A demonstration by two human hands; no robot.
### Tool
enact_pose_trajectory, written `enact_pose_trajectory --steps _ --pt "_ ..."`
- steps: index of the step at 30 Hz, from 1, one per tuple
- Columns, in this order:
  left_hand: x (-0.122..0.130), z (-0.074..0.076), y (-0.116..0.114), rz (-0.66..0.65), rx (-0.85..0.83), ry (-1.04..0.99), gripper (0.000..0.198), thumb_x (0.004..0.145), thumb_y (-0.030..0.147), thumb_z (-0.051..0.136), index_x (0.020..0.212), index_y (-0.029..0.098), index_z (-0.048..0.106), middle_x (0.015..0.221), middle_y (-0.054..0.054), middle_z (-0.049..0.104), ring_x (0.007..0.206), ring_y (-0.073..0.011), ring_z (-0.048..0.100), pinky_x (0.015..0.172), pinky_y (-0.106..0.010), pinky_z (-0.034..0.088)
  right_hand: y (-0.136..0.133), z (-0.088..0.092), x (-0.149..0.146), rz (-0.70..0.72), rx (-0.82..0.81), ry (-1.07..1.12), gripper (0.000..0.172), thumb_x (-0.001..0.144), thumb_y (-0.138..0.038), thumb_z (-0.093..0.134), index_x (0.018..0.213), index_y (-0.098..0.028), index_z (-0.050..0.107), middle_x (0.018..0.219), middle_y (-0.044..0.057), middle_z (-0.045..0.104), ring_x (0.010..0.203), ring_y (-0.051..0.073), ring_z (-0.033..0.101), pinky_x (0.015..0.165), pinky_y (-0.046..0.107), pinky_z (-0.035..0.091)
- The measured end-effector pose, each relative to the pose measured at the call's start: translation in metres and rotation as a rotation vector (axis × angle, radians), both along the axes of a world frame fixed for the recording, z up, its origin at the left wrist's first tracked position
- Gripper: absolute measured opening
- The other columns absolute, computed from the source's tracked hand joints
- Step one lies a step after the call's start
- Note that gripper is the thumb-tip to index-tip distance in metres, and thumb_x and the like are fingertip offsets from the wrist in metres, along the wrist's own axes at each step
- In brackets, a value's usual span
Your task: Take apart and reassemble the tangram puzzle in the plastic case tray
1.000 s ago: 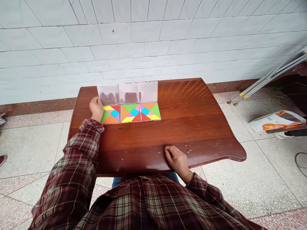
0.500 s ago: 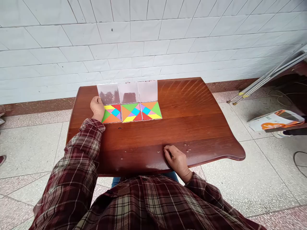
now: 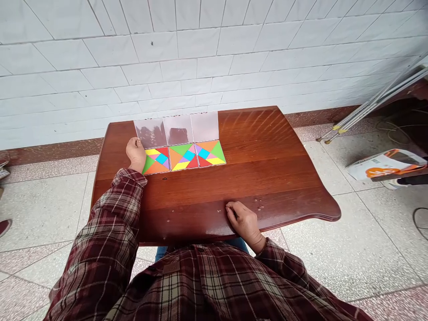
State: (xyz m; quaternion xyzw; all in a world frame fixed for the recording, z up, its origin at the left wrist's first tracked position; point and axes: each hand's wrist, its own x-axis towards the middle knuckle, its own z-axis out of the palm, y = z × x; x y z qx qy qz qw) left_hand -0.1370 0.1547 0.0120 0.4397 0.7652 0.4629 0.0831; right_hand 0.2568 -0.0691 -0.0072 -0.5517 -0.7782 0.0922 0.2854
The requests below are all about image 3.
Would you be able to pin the person's right hand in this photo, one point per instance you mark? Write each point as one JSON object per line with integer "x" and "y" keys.
{"x": 244, "y": 224}

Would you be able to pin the person's left hand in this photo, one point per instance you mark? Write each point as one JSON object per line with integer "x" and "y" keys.
{"x": 135, "y": 157}

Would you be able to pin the person's right fingers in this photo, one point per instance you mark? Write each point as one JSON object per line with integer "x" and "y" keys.
{"x": 234, "y": 209}

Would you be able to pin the clear-lidded tangram box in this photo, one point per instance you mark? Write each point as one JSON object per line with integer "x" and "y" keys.
{"x": 150, "y": 133}
{"x": 177, "y": 130}
{"x": 204, "y": 127}

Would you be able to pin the brown wooden table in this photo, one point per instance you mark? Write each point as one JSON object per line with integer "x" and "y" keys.
{"x": 240, "y": 167}

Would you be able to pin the set of colourful tangram pieces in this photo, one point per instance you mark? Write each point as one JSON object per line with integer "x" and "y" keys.
{"x": 157, "y": 161}
{"x": 184, "y": 157}
{"x": 210, "y": 153}

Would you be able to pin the person's legs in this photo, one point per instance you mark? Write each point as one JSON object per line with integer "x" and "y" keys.
{"x": 161, "y": 252}

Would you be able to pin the person's body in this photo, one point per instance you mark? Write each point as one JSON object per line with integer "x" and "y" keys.
{"x": 200, "y": 287}

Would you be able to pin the white and orange bag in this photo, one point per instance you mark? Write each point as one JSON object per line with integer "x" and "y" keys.
{"x": 384, "y": 165}

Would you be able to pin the white shoe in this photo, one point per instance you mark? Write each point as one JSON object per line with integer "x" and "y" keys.
{"x": 393, "y": 184}

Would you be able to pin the folded grey metal rack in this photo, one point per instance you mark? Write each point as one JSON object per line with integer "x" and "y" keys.
{"x": 371, "y": 105}

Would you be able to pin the dark wooden furniture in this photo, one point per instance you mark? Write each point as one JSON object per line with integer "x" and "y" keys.
{"x": 413, "y": 107}

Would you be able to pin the dark red shoe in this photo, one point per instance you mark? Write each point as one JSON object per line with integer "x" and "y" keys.
{"x": 4, "y": 228}

